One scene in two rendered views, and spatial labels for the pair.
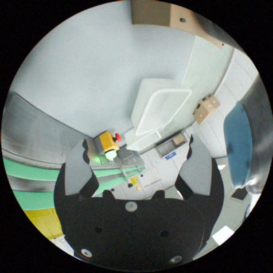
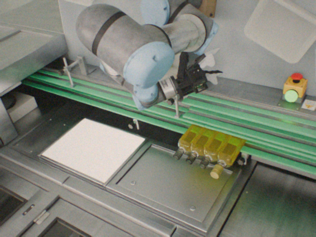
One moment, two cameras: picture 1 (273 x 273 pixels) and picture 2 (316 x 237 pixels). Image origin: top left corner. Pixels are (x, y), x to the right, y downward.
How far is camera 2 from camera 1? 1.30 m
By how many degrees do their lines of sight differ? 103
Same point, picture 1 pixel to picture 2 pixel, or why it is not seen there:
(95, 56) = (225, 39)
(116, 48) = (225, 29)
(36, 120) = (219, 81)
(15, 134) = not seen: hidden behind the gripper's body
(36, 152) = (214, 90)
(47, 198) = (207, 105)
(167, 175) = not seen: outside the picture
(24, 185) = (199, 99)
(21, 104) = not seen: hidden behind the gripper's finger
